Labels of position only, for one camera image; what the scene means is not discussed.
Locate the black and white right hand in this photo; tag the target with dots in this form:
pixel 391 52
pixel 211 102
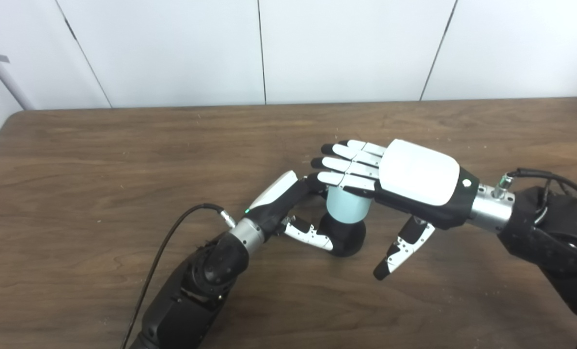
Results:
pixel 419 172

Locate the white wall corner post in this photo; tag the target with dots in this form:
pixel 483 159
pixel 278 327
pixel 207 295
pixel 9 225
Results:
pixel 2 72

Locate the black wall panel hinge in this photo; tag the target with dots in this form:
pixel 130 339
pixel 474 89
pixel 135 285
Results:
pixel 70 29

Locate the black and white left hand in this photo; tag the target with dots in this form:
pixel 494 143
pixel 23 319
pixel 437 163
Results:
pixel 273 206

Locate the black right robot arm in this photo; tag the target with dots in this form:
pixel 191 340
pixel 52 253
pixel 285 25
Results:
pixel 550 237

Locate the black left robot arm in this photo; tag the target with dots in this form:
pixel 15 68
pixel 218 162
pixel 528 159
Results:
pixel 201 286

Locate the black funnel-shaped nozzle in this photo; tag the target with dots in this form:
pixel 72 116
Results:
pixel 346 237

